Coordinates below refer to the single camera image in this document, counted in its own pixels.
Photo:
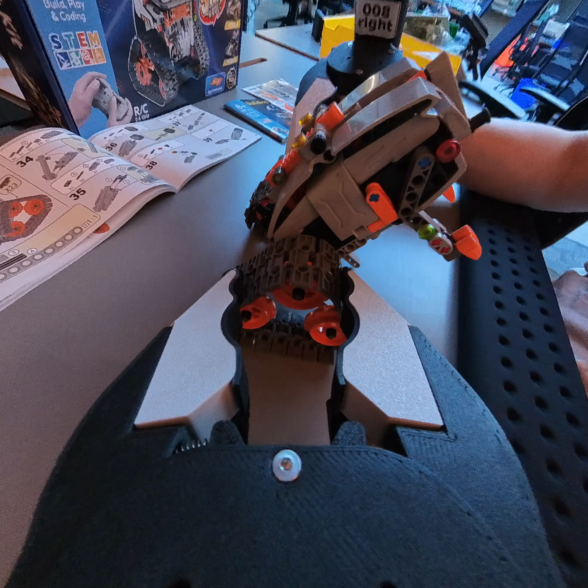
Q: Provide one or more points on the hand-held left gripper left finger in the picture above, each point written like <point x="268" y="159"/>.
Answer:
<point x="183" y="367"/>

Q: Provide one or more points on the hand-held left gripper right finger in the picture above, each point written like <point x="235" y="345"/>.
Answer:
<point x="390" y="367"/>

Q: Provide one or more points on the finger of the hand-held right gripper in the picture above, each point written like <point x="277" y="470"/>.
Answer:
<point x="317" y="96"/>
<point x="448" y="92"/>

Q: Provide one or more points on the grey orange tracked toy robot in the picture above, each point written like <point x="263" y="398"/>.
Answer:
<point x="340" y="188"/>

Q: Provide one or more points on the person's right forearm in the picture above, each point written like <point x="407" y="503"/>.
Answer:
<point x="528" y="160"/>

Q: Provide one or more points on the neighbouring grey desk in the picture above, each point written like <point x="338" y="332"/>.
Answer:
<point x="289" y="39"/>

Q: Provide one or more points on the yellow storage bin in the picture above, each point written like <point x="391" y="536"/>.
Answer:
<point x="335" y="36"/>

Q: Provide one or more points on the black office chair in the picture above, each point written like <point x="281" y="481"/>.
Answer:
<point x="491" y="101"/>
<point x="556" y="69"/>

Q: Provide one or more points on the blue leaflet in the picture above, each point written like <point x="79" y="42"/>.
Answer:
<point x="262" y="117"/>

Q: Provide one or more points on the clear plastic bags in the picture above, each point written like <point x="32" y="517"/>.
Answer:
<point x="427" y="25"/>

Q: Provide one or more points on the black perforated chair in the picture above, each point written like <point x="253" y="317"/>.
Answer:
<point x="519" y="367"/>

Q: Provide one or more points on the open instruction booklet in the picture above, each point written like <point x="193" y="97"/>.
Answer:
<point x="92" y="183"/>

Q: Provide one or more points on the blue robot kit box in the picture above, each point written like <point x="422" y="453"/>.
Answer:
<point x="69" y="55"/>

